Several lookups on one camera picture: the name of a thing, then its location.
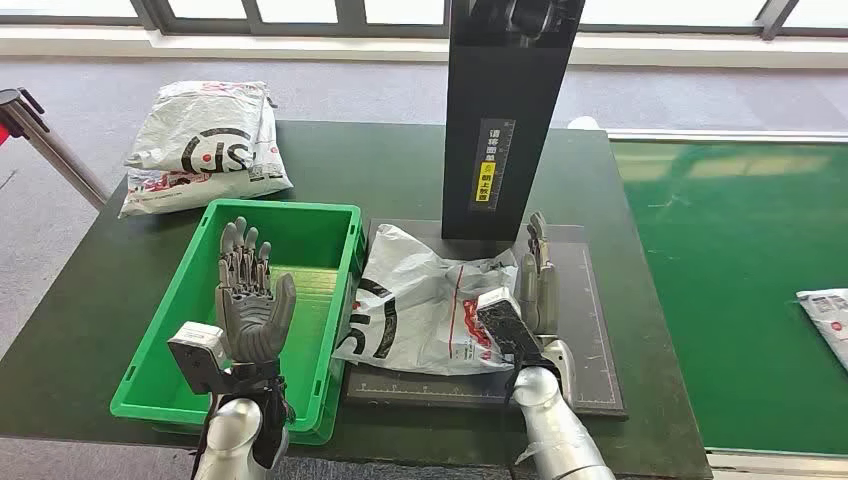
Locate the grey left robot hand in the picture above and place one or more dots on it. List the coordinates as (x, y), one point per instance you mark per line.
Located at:
(250, 318)

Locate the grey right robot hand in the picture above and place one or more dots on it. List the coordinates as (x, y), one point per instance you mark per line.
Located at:
(540, 298)

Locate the white plastic courier parcel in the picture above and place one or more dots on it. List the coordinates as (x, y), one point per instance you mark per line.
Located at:
(199, 192)
(199, 126)
(417, 298)
(831, 318)

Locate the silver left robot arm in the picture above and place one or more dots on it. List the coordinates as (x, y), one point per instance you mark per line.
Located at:
(232, 430)

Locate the black inbound scanner machine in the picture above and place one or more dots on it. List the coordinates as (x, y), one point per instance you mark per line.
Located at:
(490, 86)

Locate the green plastic crate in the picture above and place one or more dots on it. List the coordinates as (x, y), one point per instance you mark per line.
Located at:
(179, 344)

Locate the black yellow ruler sticker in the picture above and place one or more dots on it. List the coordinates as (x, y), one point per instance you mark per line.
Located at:
(491, 166)

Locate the white round object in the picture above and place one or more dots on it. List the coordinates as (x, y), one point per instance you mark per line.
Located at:
(583, 123)

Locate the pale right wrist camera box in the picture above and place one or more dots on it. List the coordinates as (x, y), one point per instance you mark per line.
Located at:
(507, 321)

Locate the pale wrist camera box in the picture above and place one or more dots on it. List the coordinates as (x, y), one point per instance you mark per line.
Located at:
(195, 344)
(507, 321)

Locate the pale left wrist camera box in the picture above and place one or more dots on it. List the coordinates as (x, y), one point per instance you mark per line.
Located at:
(195, 344)

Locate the silver stanchion post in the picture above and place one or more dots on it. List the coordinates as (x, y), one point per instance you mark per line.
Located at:
(53, 149)

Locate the dark window frame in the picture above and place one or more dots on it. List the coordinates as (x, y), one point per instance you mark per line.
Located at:
(344, 30)

